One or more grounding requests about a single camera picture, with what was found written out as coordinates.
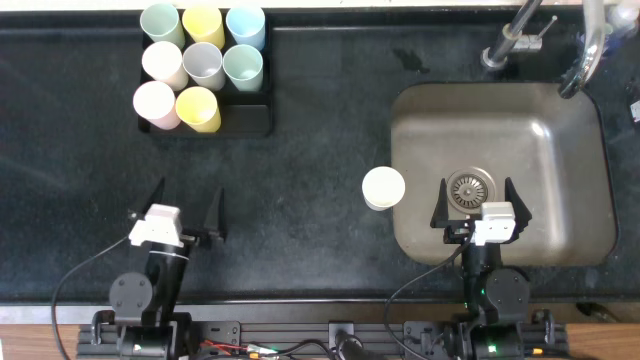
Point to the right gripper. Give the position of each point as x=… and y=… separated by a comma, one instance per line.
x=457, y=234

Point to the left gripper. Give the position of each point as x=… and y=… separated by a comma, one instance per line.
x=196, y=238

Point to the white cup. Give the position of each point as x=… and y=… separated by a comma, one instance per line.
x=383, y=187
x=162, y=61

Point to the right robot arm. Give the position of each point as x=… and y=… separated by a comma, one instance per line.
x=507, y=290

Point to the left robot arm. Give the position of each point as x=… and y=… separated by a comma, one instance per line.
x=131, y=295

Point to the steel sink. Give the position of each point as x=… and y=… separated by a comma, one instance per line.
x=525, y=130

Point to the yellow cup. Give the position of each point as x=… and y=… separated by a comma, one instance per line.
x=202, y=22
x=196, y=106

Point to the black tray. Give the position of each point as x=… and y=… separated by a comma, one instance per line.
x=247, y=120

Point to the pink cup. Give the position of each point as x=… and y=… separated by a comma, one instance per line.
x=154, y=100

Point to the grey cup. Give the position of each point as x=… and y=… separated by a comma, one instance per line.
x=202, y=62

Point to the green cup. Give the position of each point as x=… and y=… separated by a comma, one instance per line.
x=161, y=21
x=242, y=65

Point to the steel tap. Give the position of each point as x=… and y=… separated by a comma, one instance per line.
x=500, y=47

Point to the blue cup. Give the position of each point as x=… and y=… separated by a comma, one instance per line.
x=245, y=24

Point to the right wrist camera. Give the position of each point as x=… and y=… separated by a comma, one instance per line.
x=495, y=222

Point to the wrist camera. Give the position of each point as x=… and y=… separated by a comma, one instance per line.
x=495, y=222
x=159, y=225

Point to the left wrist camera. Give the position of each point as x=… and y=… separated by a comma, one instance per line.
x=159, y=225

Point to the mounting rail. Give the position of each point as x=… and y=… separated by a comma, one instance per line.
x=290, y=335

